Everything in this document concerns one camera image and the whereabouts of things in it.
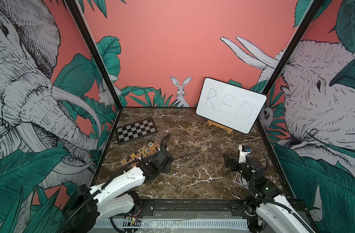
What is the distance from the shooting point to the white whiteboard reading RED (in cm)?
92

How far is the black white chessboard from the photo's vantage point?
3.29 feet

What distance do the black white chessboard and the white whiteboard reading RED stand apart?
40 centimetres

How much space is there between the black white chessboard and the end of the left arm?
416 millimetres

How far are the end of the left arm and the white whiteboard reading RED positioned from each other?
52 cm

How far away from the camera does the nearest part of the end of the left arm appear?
1.88 feet
